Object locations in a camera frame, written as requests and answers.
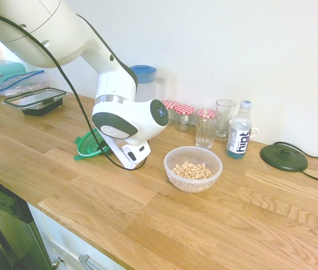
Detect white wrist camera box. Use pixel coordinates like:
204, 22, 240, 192
121, 139, 152, 165

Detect dark kettle base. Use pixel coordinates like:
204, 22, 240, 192
260, 142, 309, 172

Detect green round container lid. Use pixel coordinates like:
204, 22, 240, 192
74, 128, 115, 162

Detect tall smooth drinking glass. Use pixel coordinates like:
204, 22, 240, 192
215, 99, 237, 142

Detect silver drawer handle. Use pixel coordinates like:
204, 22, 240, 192
78, 253, 107, 270

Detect cereal rings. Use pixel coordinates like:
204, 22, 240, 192
171, 161, 215, 180

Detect black container with clear lid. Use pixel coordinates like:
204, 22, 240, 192
2, 87, 67, 116

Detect ribbed drinking glass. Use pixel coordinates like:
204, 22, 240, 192
194, 116, 220, 150

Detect clear plastic food bowl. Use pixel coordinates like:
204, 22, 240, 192
163, 145, 224, 194

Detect white mug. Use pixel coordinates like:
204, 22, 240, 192
228, 118, 260, 138

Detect stainless steel dishwasher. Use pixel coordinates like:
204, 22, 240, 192
0, 169, 52, 270

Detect hint water bottle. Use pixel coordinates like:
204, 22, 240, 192
226, 100, 253, 160

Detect glass jar red checkered lid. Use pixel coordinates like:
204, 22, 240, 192
194, 108, 220, 124
161, 100, 178, 126
173, 103, 196, 133

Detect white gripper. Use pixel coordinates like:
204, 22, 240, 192
102, 136, 138, 170

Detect white kitchen cabinet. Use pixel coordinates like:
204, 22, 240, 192
28, 202, 128, 270

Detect clear pitcher with blue lid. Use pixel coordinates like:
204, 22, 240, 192
129, 65, 166, 104

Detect zip plastic bag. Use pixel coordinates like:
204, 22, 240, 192
0, 70, 50, 98

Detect silver cabinet knob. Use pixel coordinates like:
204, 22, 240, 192
50, 256, 65, 268

